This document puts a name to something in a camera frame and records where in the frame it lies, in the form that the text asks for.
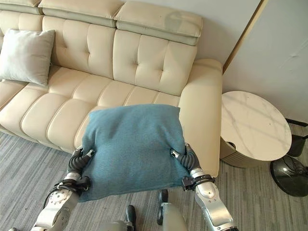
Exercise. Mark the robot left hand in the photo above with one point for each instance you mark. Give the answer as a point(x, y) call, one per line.
point(76, 162)

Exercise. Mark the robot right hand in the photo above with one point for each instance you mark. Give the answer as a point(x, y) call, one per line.
point(189, 160)

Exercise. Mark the blue square cushion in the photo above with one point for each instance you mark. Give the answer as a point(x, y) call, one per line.
point(134, 149)

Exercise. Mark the robot right silver arm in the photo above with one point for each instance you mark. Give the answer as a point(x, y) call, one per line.
point(209, 197)

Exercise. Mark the robot left silver arm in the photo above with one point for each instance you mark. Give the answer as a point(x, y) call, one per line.
point(59, 199)

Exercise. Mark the cream leather sofa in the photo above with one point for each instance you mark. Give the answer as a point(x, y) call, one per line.
point(110, 72)

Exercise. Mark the robot silver legs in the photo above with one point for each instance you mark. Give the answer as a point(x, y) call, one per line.
point(154, 216)

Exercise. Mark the round white marble side table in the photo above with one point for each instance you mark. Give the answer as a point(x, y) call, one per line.
point(252, 130)

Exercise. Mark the round black lamp base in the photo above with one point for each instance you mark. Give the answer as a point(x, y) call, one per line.
point(288, 174)

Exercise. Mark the black waste bin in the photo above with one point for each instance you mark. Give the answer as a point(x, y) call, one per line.
point(298, 143)

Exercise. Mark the grey square cushion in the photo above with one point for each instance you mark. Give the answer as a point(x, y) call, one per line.
point(25, 56)

